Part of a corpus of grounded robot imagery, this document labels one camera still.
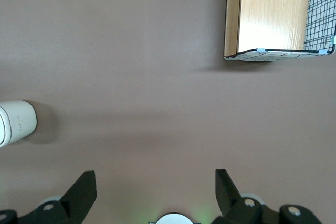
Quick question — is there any cream trash can flip lid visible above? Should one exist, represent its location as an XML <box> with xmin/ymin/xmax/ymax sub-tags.
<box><xmin>0</xmin><ymin>106</ymin><xmax>13</xmax><ymax>148</ymax></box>

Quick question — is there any wooden cabinet with wire grid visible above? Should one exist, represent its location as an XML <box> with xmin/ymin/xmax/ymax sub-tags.
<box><xmin>224</xmin><ymin>0</ymin><xmax>336</xmax><ymax>63</ymax></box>

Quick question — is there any cream plastic trash can body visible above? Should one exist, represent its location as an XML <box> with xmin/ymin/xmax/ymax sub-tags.
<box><xmin>0</xmin><ymin>99</ymin><xmax>38</xmax><ymax>148</ymax></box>

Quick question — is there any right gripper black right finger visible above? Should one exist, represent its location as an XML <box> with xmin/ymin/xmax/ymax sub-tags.
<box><xmin>215</xmin><ymin>168</ymin><xmax>324</xmax><ymax>224</ymax></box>

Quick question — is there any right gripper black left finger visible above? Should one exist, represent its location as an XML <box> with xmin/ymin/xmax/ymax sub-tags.
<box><xmin>0</xmin><ymin>170</ymin><xmax>97</xmax><ymax>224</ymax></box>

